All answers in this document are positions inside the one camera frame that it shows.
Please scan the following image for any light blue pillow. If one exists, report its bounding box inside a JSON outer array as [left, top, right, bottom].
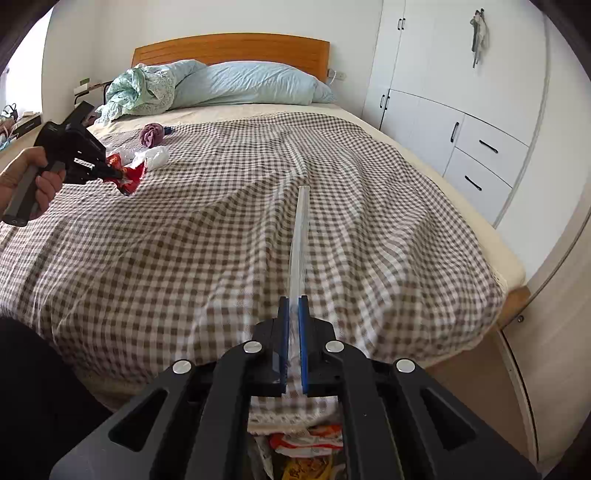
[[173, 61, 337, 109]]

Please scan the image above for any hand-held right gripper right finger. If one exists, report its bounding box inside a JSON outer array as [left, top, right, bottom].
[[298, 295, 541, 480]]

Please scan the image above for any purple cloth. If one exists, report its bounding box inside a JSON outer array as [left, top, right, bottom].
[[140, 123, 166, 149]]

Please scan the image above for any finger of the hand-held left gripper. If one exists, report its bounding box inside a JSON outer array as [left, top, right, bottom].
[[74, 157, 117, 175], [69, 168, 126, 185]]

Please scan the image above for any red snack packet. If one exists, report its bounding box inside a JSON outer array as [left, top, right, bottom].
[[105, 154, 148, 198]]

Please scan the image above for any mattress with beige sheet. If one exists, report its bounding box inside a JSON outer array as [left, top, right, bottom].
[[85, 104, 527, 301]]

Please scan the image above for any black metal frame stand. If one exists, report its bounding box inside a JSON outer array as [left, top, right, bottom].
[[73, 78, 116, 123]]

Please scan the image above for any wooden bed with checkered cover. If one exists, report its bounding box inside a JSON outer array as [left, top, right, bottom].
[[0, 111, 506, 416]]

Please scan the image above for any white wardrobe drawer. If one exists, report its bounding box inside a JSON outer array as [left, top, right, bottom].
[[443, 148, 514, 224], [455, 113, 529, 188]]

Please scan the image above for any grey hanging cloth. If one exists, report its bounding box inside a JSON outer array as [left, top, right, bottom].
[[470, 8, 490, 69]]

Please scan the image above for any person's dark clothing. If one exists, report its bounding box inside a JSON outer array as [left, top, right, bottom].
[[0, 318, 114, 480]]

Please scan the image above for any person's left hand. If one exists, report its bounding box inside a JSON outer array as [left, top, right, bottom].
[[0, 148, 66, 217]]

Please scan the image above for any yellow snack bag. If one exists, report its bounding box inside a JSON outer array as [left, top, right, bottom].
[[279, 455, 338, 480]]

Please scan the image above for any light green quilt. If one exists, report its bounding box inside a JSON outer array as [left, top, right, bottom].
[[96, 60, 208, 125]]

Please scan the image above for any red white snack bag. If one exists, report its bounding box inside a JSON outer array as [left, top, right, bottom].
[[270, 427, 345, 457]]

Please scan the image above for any black flat box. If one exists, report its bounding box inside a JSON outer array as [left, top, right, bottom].
[[11, 114, 47, 139]]

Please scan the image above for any white wardrobe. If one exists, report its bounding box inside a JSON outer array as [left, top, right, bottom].
[[362, 0, 550, 227]]

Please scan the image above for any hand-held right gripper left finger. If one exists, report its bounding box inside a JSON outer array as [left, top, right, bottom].
[[48, 296, 291, 480]]

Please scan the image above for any clear plastic sleeve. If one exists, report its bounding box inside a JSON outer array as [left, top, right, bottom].
[[287, 185, 312, 398]]

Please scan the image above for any grey waste bin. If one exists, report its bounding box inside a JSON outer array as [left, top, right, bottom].
[[247, 415, 347, 480]]

